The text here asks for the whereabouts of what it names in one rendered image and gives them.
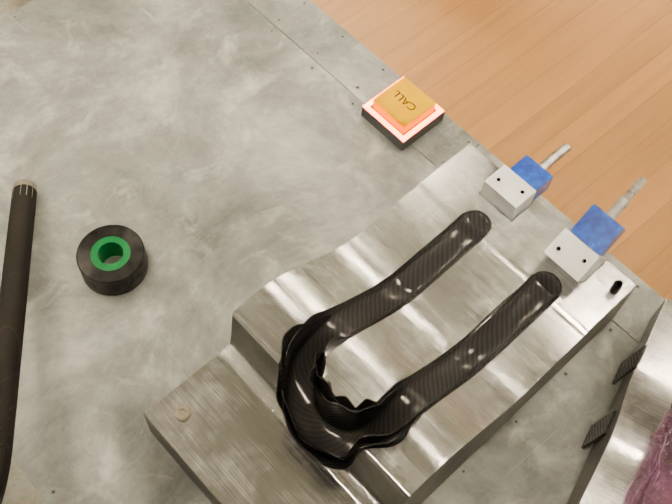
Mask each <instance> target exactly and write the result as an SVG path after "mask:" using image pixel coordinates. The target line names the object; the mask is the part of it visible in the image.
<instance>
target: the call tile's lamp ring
mask: <svg viewBox="0 0 672 504"><path fill-rule="evenodd" d="M402 78H404V76H403V77H402ZM402 78H401V79H402ZM401 79H399V80H401ZM399 80H398V81H399ZM398 81H397V82H398ZM397 82H395V83H397ZM395 83H394V84H395ZM394 84H392V85H394ZM392 85H391V86H392ZM391 86H390V87H391ZM390 87H388V88H390ZM388 88H387V89H388ZM387 89H385V90H384V91H386V90H387ZM384 91H383V92H384ZM383 92H381V93H383ZM381 93H380V94H381ZM380 94H378V95H377V96H379V95H380ZM377 96H376V97H377ZM376 97H374V98H376ZM374 98H373V99H372V100H370V101H369V102H367V103H366V104H365V105H363V107H364V108H365V109H366V110H367V111H368V112H369V113H371V114H372V115H373V116H374V117H375V118H376V119H377V120H379V121H380V122H381V123H382V124H383V125H384V126H385V127H387V128H388V129H389V130H390V131H391V132H392V133H393V134H395V135H396V136H397V137H398V138H399V139H400V140H401V141H403V142H404V141H406V140H407V139H408V138H410V137H411V136H412V135H414V134H415V133H416V132H418V131H419V130H420V129H421V128H423V127H424V126H425V125H427V124H428V123H429V122H431V121H432V120H433V119H435V118H436V117H437V116H439V115H440V114H441V113H443V112H444V110H443V109H442V108H441V107H439V106H438V105H437V104H436V105H435V109H436V110H437V111H436V112H434V113H433V114H432V115H430V116H429V117H428V118H426V119H425V120H424V121H422V122H421V123H420V124H418V125H417V126H416V127H414V128H413V129H412V130H410V131H409V132H408V133H407V134H405V135H404V136H403V135H402V134H401V133H400V132H399V131H397V130H396V129H395V128H394V127H393V126H392V125H390V124H389V123H388V122H387V121H386V120H385V119H384V118H382V117H381V116H380V115H379V114H378V113H377V112H376V111H374V110H373V109H372V108H371V107H370V106H371V105H373V100H374Z"/></svg>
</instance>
